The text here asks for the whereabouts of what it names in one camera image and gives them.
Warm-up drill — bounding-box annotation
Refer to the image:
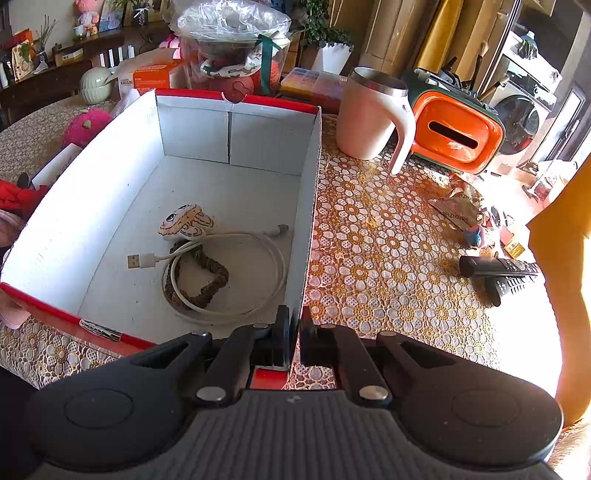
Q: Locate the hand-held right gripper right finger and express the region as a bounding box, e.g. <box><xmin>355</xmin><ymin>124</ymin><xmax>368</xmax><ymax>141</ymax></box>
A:
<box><xmin>299</xmin><ymin>305</ymin><xmax>445</xmax><ymax>409</ymax></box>

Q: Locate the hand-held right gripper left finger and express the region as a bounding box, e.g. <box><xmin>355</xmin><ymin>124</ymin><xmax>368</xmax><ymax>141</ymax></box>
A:
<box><xmin>154</xmin><ymin>305</ymin><xmax>293</xmax><ymax>409</ymax></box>

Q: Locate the white usb cable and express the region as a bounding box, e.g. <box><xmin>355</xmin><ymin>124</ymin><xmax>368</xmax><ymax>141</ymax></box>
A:
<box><xmin>126</xmin><ymin>224</ymin><xmax>290</xmax><ymax>320</ymax></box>

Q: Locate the brown scrunchie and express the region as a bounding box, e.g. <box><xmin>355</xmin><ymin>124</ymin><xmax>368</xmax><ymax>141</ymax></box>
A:
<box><xmin>163</xmin><ymin>242</ymin><xmax>230</xmax><ymax>311</ymax></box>

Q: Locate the red shoe box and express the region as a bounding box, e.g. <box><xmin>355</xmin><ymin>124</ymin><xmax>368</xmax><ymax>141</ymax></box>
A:
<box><xmin>0</xmin><ymin>88</ymin><xmax>323</xmax><ymax>393</ymax></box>

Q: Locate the pink towel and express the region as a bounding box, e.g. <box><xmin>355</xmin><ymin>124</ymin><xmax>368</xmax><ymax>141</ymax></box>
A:
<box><xmin>0</xmin><ymin>209</ymin><xmax>31</xmax><ymax>330</ymax></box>

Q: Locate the red cloth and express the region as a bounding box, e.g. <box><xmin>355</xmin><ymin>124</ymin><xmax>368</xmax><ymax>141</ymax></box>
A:
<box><xmin>0</xmin><ymin>179</ymin><xmax>49</xmax><ymax>221</ymax></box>

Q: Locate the small blue pink toy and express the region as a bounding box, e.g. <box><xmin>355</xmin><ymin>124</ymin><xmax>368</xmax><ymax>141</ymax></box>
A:
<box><xmin>464</xmin><ymin>223</ymin><xmax>498</xmax><ymax>248</ymax></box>

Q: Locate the gold snack wrapper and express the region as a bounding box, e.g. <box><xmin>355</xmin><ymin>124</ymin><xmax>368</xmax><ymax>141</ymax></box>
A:
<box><xmin>427</xmin><ymin>178</ymin><xmax>484</xmax><ymax>232</ymax></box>

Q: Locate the black remote control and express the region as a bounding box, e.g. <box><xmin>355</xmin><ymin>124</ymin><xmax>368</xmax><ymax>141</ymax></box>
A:
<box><xmin>459</xmin><ymin>255</ymin><xmax>539</xmax><ymax>278</ymax></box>
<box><xmin>484</xmin><ymin>272</ymin><xmax>539</xmax><ymax>308</ymax></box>

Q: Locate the pink mug with steel rim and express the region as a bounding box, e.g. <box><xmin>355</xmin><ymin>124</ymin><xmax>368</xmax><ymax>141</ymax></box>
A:
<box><xmin>335</xmin><ymin>66</ymin><xmax>417</xmax><ymax>175</ymax></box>

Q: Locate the orange and green storage box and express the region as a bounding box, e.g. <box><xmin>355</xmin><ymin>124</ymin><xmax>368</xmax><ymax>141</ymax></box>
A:
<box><xmin>403</xmin><ymin>68</ymin><xmax>507</xmax><ymax>174</ymax></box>

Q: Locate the clear plastic organizer box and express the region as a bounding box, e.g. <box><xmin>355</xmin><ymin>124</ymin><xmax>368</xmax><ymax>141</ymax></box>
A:
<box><xmin>280</xmin><ymin>67</ymin><xmax>347</xmax><ymax>112</ymax></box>

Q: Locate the orange giraffe toy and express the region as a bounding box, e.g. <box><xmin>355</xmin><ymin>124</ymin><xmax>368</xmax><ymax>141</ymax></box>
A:
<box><xmin>526</xmin><ymin>151</ymin><xmax>591</xmax><ymax>426</ymax></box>

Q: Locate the green potted tree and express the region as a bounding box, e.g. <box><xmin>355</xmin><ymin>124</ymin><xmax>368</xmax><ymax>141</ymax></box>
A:
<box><xmin>294</xmin><ymin>0</ymin><xmax>356</xmax><ymax>75</ymax></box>

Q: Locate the pink dragon fruit plush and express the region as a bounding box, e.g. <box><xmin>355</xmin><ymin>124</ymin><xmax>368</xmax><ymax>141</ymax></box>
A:
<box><xmin>63</xmin><ymin>108</ymin><xmax>113</xmax><ymax>149</ymax></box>

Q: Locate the orange tissue box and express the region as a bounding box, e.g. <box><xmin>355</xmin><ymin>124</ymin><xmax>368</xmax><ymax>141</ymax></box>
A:
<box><xmin>115</xmin><ymin>59</ymin><xmax>184</xmax><ymax>100</ymax></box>

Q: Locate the green lidded ceramic bowl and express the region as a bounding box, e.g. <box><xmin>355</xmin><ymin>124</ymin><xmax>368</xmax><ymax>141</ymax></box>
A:
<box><xmin>79</xmin><ymin>66</ymin><xmax>116</xmax><ymax>103</ymax></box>

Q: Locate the clear plastic bag of fruit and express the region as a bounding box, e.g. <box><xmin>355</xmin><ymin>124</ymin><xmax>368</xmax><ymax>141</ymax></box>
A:
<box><xmin>168</xmin><ymin>0</ymin><xmax>293</xmax><ymax>96</ymax></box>

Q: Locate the washing machine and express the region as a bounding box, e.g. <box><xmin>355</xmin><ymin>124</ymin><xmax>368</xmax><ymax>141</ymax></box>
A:
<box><xmin>488</xmin><ymin>45</ymin><xmax>562</xmax><ymax>156</ymax></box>

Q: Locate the white router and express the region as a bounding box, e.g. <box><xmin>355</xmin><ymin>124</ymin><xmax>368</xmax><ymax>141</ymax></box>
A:
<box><xmin>92</xmin><ymin>45</ymin><xmax>137</xmax><ymax>70</ymax></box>

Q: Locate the yellow curtain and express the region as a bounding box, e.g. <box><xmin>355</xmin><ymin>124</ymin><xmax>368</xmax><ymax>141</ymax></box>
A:
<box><xmin>413</xmin><ymin>0</ymin><xmax>463</xmax><ymax>75</ymax></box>

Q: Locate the wooden tv cabinet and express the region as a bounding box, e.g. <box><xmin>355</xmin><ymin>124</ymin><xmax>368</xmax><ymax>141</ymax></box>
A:
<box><xmin>0</xmin><ymin>20</ymin><xmax>181</xmax><ymax>126</ymax></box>

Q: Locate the small cardboard box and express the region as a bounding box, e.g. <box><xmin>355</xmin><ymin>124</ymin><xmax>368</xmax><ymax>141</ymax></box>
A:
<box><xmin>54</xmin><ymin>45</ymin><xmax>84</xmax><ymax>66</ymax></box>

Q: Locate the small picture card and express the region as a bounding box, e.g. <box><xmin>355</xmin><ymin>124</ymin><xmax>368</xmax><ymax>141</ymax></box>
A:
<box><xmin>99</xmin><ymin>0</ymin><xmax>123</xmax><ymax>31</ymax></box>

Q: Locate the twig plant in vase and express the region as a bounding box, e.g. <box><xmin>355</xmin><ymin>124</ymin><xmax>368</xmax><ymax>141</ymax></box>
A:
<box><xmin>32</xmin><ymin>16</ymin><xmax>59</xmax><ymax>70</ymax></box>

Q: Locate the pink teddy bear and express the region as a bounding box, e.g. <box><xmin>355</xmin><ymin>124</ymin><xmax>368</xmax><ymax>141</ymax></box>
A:
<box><xmin>76</xmin><ymin>0</ymin><xmax>105</xmax><ymax>36</ymax></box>

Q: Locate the patterned gift bag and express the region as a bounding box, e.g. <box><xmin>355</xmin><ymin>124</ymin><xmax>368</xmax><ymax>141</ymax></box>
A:
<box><xmin>11</xmin><ymin>41</ymin><xmax>36</xmax><ymax>82</ymax></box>

